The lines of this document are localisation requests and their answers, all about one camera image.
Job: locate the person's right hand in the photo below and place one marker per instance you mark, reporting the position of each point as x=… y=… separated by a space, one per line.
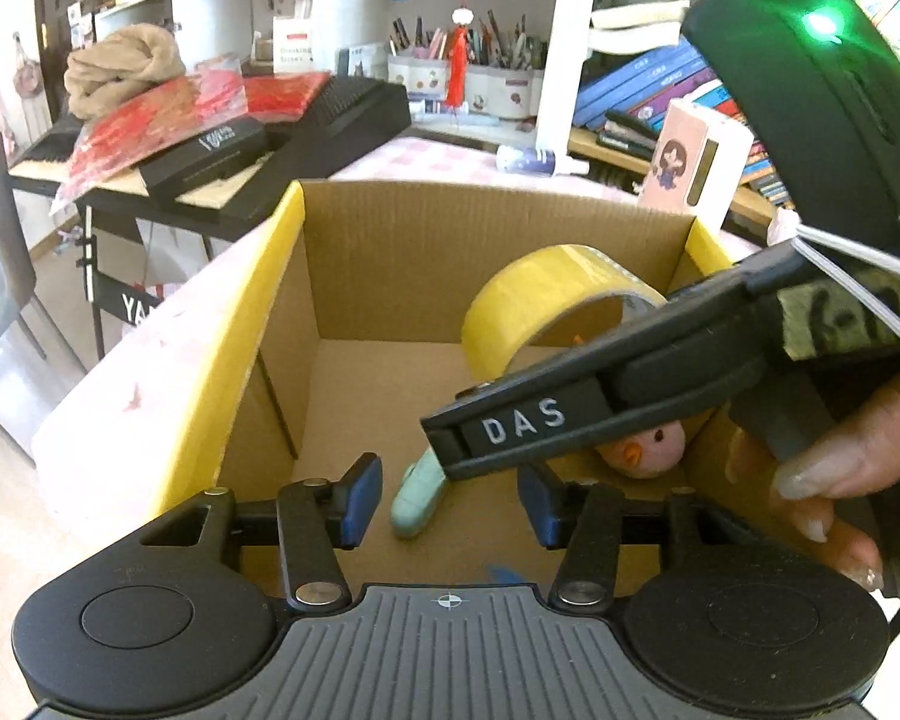
x=870 y=457

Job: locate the white desk pen organizer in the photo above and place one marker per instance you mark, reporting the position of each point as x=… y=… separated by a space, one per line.
x=502 y=94

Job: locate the white blue spray bottle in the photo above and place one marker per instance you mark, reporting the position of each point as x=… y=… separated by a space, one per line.
x=529 y=161

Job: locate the flat black box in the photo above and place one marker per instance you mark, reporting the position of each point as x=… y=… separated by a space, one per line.
x=210 y=157

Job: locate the long row of slanted books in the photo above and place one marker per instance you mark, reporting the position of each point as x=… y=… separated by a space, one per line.
x=645 y=75

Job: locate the black keyboard piano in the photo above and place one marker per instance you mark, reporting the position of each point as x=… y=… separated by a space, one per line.
x=345 y=120

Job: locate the yellow cardboard box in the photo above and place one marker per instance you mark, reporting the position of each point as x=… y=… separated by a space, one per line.
x=390 y=262

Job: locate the thick cream book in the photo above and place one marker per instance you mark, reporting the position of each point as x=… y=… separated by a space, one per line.
x=637 y=19

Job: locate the pile of red packets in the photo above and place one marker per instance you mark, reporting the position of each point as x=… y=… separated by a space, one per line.
x=142 y=120

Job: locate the mint green plastic gadget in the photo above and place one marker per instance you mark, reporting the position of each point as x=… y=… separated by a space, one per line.
x=412 y=506

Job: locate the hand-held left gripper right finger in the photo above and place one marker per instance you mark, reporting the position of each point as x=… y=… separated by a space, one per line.
x=540 y=514

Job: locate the yellow tape roll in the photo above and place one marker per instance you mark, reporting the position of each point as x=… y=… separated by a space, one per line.
x=510 y=300

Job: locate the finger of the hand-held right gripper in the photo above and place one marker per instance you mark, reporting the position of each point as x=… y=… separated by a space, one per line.
x=540 y=416

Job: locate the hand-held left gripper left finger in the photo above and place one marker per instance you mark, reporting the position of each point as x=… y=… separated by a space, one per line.
x=360 y=502

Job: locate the black keyboard stand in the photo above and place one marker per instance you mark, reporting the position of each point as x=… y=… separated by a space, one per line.
x=90 y=262

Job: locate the white wooden bookshelf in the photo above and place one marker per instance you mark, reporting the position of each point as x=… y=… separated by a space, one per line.
x=562 y=52

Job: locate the white red label box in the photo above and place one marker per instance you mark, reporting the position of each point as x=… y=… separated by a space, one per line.
x=292 y=45

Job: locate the pink cylindrical humidifier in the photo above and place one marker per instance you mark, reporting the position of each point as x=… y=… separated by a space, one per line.
x=675 y=165

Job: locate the beige knitted cloth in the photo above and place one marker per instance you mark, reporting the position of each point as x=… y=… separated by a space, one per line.
x=120 y=64

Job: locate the pink chick plush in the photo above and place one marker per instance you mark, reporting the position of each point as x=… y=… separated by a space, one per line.
x=645 y=450

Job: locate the red tassel ornament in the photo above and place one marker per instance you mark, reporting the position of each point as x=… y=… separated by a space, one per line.
x=457 y=67

